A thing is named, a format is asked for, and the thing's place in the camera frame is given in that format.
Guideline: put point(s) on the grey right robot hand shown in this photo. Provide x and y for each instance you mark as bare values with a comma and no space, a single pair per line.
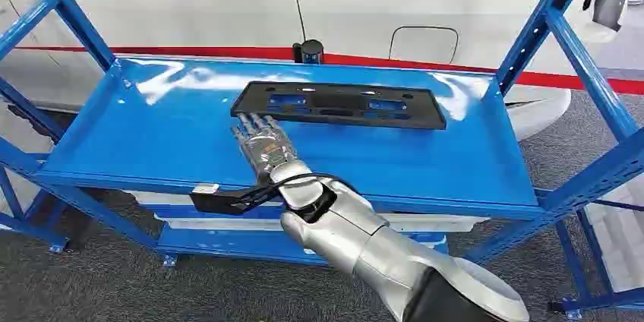
264,146

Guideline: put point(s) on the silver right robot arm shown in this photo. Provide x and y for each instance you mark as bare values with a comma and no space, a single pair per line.
362,244

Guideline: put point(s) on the blue metal shelf board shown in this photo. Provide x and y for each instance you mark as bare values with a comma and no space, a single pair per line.
176,148

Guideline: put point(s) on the black plastic plate holder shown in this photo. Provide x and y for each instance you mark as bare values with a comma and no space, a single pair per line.
342,103

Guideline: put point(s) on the low blue shelf board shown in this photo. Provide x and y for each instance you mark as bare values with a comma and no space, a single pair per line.
226,245

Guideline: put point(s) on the red barrier belt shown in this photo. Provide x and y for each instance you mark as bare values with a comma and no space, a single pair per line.
402,63
201,52

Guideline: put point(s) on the white car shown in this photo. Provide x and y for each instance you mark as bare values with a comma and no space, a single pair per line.
201,8

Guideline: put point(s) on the white fuel door flap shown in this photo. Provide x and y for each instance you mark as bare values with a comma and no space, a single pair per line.
423,45

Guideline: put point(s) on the black barrier post head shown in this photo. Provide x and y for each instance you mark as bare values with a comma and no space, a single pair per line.
308,52

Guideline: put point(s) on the blue metal rack frame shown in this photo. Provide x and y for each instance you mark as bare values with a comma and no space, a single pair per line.
583,58

